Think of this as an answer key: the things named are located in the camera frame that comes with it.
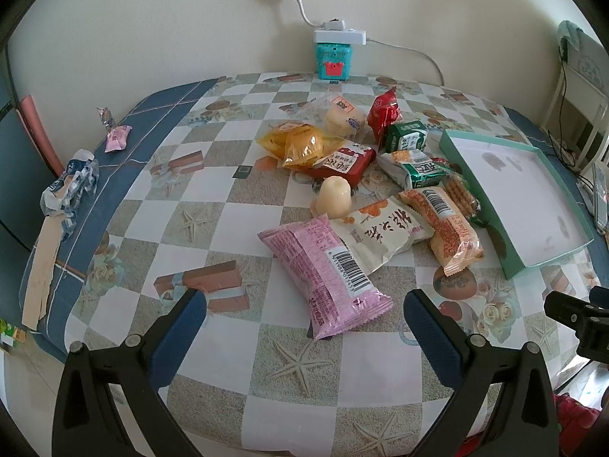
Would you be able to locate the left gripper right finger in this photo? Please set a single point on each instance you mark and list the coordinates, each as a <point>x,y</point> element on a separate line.
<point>523,421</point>

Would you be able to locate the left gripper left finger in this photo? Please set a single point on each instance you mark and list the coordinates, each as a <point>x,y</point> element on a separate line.
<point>86,421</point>

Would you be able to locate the orange biscuit packet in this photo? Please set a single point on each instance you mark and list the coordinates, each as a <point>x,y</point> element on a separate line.
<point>455,243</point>

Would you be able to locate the pink snack bag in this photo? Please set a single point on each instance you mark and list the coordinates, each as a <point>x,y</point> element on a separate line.
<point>340,296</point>

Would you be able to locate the green white cracker packet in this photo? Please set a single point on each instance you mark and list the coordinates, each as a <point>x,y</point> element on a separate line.
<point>411,169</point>

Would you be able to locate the white chinese-text snack bag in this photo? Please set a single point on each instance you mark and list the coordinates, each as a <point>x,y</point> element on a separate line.
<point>377,232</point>

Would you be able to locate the green mung biscuit pack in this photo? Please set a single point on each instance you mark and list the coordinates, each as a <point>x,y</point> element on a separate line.
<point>405,136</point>

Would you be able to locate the cream jelly cup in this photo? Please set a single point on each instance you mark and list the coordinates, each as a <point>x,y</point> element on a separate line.
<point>334,198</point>

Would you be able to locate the red foil snack bag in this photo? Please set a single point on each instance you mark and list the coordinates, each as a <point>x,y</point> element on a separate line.
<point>384,112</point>

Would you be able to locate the bun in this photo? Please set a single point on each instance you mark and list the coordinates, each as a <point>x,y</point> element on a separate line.
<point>335,114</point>

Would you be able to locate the yellow soft bread bag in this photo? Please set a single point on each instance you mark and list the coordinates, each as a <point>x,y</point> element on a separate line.
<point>299,145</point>

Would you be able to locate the round cookie clear packet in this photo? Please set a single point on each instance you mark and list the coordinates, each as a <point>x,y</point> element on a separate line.
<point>459,192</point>

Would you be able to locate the teal shallow tray box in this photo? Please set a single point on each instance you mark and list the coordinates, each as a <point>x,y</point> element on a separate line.
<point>532,217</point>

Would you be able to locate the smartphone on stand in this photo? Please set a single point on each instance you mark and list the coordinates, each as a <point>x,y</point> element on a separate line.
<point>600,198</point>

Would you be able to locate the torn cardboard strip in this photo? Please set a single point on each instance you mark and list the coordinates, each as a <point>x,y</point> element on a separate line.
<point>42,269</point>

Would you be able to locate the patterned checkered tablecloth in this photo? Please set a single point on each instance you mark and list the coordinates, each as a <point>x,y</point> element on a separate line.
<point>304,348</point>

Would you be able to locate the crumpled blue white wrapper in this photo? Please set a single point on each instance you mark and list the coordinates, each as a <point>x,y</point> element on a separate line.
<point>63,197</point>

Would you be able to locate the red white snack box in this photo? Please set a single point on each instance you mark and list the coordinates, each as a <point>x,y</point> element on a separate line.
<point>349,162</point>

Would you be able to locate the small pink sachet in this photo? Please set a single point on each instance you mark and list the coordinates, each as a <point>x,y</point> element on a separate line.
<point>117,138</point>

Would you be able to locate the silver wrapped candy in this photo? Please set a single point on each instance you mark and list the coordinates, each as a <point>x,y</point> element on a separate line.
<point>106,118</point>

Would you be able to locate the teal cube toy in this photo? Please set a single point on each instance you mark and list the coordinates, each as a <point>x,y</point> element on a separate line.
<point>333,60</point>

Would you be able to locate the white power strip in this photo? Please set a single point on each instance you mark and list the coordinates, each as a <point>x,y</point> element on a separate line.
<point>335,31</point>

